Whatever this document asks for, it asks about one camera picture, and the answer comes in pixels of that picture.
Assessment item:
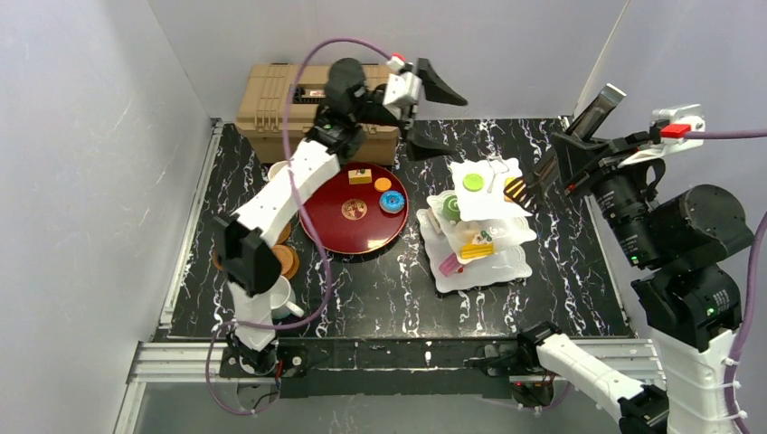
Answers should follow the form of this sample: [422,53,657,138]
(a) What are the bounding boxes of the black tongs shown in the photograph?
[504,83,626,212]

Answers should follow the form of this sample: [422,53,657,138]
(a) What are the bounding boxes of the blue frosted donut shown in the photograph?
[379,190,406,214]

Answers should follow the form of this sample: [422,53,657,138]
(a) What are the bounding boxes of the orange square cake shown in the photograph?
[504,177,527,206]

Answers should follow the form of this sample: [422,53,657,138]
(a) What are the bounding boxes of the green round macaron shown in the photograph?
[462,173,485,193]

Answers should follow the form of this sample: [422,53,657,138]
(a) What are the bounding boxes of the white triangular cake slice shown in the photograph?
[426,208,442,235]

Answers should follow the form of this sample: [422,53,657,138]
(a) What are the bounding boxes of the white round cake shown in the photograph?
[454,221,480,242]

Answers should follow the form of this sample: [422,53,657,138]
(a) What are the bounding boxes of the white three-tier cake stand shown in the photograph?
[416,156,537,294]

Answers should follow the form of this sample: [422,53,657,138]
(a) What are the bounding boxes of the yellow triangular cake slice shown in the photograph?
[459,231,495,260]

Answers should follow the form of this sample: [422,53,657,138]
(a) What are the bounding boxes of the pink rectangular cake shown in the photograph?
[438,253,464,278]

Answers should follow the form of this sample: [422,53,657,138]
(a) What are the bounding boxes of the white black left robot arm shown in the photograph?
[214,55,468,352]

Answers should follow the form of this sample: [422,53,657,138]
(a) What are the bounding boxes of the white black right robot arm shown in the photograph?
[504,125,754,433]

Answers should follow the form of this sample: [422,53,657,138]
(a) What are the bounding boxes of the orange round cookie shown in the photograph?
[374,177,393,193]

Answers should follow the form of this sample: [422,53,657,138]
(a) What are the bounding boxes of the yellow rectangular cake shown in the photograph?
[347,168,373,185]

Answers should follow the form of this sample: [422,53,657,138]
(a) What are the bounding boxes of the round red tray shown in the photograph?
[300,162,409,255]

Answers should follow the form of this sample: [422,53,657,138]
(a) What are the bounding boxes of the pale yellow mug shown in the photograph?
[267,160,288,182]

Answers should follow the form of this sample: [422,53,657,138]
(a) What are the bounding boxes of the tan plastic toolbox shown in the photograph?
[234,63,399,165]

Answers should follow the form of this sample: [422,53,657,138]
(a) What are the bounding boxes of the brown wooden coaster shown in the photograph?
[276,223,292,244]

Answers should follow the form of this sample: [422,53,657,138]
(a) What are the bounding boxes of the light wooden coaster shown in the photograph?
[271,244,300,279]

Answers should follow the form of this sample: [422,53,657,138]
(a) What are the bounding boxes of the white mug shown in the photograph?
[269,276,306,320]

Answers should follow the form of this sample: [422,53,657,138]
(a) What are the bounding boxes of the dark brown coaster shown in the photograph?
[211,250,223,271]

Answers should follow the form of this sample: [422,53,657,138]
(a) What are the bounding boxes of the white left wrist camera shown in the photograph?
[383,53,422,118]

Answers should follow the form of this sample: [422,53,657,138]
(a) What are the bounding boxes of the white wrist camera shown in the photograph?
[618,104,705,168]
[383,53,422,118]

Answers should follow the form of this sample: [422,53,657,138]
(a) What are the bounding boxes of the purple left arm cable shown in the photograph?
[204,38,409,418]

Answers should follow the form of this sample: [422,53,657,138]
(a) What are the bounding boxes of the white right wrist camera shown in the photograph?
[618,104,705,168]

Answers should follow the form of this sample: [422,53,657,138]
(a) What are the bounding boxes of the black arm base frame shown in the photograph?
[217,337,559,408]

